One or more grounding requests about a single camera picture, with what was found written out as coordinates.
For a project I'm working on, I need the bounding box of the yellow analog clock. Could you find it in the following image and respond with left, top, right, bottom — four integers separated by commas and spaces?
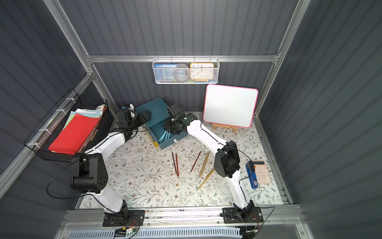
190, 62, 214, 81

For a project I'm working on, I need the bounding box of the gold pencil lower right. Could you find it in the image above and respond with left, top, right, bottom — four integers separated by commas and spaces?
198, 168, 215, 190

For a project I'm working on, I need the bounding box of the blue red pencil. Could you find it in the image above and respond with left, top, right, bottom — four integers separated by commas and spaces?
190, 151, 202, 173

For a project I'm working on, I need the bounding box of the red paper sheet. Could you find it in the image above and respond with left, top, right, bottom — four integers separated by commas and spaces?
48, 112, 100, 155

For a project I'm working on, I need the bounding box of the wooden whiteboard easel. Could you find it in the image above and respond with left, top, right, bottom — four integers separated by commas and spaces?
212, 123, 239, 132

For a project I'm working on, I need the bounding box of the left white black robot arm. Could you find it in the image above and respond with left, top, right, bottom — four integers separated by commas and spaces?
70, 104, 152, 214

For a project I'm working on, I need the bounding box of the pink calculator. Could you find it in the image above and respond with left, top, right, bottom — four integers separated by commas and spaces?
253, 161, 272, 185

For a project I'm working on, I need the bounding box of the red pencil right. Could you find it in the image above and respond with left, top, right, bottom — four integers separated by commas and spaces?
175, 153, 180, 177

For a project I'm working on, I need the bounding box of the black wire paper tray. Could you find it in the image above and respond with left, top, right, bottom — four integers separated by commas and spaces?
24, 89, 114, 162

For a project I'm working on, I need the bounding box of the blue stapler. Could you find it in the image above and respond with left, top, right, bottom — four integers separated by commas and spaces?
245, 163, 258, 189

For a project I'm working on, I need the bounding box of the teal drawer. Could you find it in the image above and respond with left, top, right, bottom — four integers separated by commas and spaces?
146, 119, 187, 150

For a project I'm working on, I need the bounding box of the grey tape roll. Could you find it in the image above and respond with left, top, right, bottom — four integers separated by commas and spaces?
173, 63, 190, 82

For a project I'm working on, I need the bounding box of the dark red pencil left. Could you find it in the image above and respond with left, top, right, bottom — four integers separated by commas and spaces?
172, 152, 178, 176

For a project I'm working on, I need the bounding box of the pink framed whiteboard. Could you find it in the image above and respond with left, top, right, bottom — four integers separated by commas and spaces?
203, 84, 259, 128

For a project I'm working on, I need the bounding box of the teal yellow drawer cabinet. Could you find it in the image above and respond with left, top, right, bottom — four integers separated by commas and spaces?
136, 98, 170, 149

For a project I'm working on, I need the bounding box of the white wire wall basket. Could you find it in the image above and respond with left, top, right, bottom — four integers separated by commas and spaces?
152, 57, 220, 85

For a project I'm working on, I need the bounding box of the blue box in basket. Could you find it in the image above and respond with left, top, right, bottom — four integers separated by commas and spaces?
152, 63, 178, 84

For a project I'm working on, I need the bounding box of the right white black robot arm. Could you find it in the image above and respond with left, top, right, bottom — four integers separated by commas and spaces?
164, 104, 255, 219

